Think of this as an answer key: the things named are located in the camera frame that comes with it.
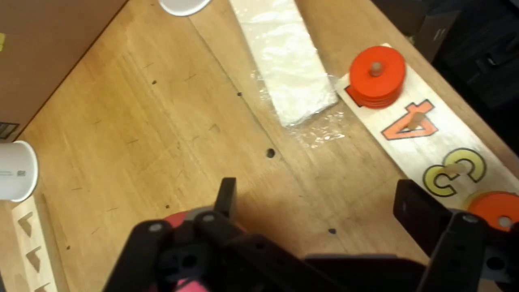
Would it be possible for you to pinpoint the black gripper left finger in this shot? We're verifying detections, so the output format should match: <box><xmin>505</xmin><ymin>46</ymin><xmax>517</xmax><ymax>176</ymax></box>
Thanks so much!
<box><xmin>102</xmin><ymin>177</ymin><xmax>337</xmax><ymax>292</ymax></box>

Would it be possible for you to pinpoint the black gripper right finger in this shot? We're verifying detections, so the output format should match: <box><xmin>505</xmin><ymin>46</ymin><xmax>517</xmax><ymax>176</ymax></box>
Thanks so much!
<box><xmin>393</xmin><ymin>179</ymin><xmax>519</xmax><ymax>292</ymax></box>

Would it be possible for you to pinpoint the wooden number peg board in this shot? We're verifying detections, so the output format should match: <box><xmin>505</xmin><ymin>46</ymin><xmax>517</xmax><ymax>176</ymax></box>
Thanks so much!
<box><xmin>334</xmin><ymin>43</ymin><xmax>519</xmax><ymax>233</ymax></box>

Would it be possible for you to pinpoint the wooden block with notches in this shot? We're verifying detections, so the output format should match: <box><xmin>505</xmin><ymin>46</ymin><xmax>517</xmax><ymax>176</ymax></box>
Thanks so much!
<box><xmin>10</xmin><ymin>194</ymin><xmax>60</xmax><ymax>292</ymax></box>

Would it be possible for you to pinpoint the large brown cardboard box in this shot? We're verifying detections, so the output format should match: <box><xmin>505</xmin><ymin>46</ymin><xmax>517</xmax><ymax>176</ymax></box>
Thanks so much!
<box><xmin>0</xmin><ymin>0</ymin><xmax>130</xmax><ymax>143</ymax></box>

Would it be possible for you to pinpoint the single orange stacking ring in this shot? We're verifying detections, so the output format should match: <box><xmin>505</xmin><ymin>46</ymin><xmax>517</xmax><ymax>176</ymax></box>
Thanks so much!
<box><xmin>466</xmin><ymin>190</ymin><xmax>519</xmax><ymax>234</ymax></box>

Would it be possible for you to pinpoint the tall orange ring stack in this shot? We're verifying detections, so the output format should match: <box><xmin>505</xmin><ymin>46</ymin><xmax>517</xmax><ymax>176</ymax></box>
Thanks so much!
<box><xmin>347</xmin><ymin>44</ymin><xmax>407</xmax><ymax>111</ymax></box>

